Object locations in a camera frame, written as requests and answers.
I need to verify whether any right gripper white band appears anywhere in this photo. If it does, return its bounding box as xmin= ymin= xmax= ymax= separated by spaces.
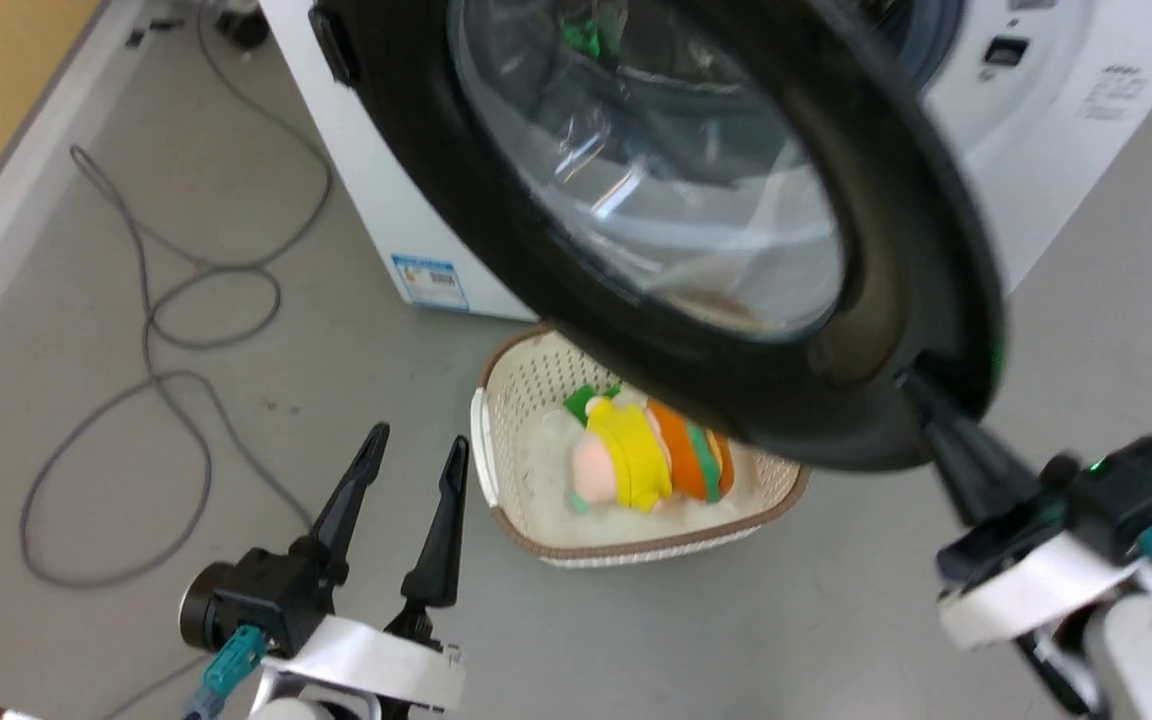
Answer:
xmin=896 ymin=370 xmax=1152 ymax=653

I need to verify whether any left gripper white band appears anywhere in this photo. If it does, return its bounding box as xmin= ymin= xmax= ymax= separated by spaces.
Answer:
xmin=256 ymin=422 xmax=471 ymax=717

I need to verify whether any black round washing machine door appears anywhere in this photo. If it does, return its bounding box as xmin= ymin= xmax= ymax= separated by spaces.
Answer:
xmin=310 ymin=0 xmax=1008 ymax=474

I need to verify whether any white washing machine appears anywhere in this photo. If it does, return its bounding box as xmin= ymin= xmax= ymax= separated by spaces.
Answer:
xmin=258 ymin=0 xmax=1152 ymax=324

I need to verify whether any white woven laundry basket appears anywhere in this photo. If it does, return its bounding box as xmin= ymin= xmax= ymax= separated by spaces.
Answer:
xmin=469 ymin=324 xmax=813 ymax=570

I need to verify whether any blue energy label sticker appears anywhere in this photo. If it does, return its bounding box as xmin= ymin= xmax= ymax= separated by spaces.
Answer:
xmin=390 ymin=253 xmax=470 ymax=314

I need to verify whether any yellow orange plush doll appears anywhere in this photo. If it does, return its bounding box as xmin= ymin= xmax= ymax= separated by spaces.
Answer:
xmin=563 ymin=384 xmax=738 ymax=517

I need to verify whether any black floor object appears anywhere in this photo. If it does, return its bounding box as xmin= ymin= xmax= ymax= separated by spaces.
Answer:
xmin=213 ymin=4 xmax=273 ymax=52

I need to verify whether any green garment in drum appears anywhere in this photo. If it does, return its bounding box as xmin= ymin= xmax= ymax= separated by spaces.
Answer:
xmin=560 ymin=14 xmax=629 ymax=63

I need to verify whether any teal left camera cable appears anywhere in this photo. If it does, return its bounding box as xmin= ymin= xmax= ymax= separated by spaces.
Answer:
xmin=184 ymin=625 xmax=268 ymax=720

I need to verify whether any grey floor cable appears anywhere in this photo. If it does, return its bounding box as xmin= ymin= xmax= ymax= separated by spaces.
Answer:
xmin=20 ymin=0 xmax=336 ymax=720

